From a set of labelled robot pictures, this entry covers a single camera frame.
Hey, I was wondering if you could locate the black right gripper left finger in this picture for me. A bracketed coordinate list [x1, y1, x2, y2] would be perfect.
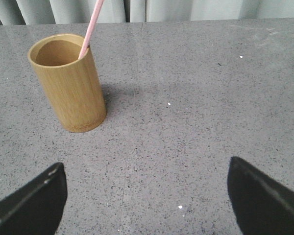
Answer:
[0, 163, 68, 235]

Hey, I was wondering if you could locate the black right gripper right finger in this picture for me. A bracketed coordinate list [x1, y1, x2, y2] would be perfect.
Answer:
[227, 157, 294, 235]

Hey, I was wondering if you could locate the pink chopstick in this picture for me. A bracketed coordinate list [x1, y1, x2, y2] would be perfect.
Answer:
[78, 0, 104, 59]

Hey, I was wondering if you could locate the bamboo wooden cup holder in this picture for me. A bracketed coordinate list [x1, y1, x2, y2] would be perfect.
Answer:
[27, 34, 106, 133]

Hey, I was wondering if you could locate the grey pleated curtain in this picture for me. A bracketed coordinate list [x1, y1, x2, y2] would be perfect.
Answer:
[0, 0, 294, 25]

